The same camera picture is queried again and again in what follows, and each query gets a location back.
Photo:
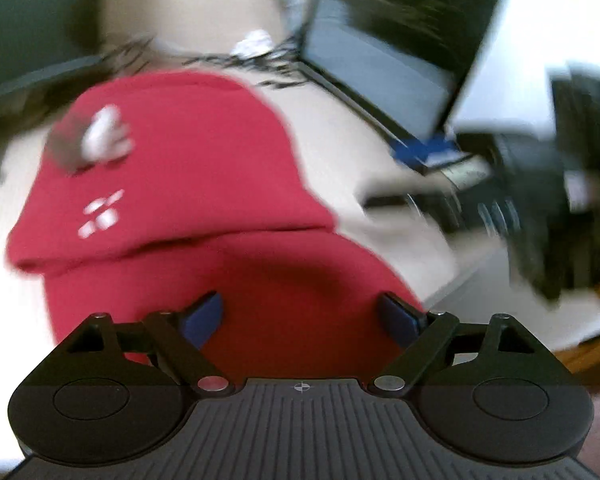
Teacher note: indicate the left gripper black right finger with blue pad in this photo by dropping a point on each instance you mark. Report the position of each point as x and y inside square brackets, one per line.
[425, 339]

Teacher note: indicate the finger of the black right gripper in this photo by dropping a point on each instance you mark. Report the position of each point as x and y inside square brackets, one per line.
[427, 156]
[425, 201]

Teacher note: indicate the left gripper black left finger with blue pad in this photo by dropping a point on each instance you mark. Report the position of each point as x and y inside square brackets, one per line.
[179, 338]

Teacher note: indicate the red fleece garment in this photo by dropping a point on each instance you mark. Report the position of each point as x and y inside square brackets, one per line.
[209, 200]

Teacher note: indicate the crumpled white tissue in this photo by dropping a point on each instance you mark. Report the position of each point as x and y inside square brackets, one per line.
[256, 43]

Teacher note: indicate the black curved monitor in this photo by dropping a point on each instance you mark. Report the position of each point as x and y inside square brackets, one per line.
[46, 40]

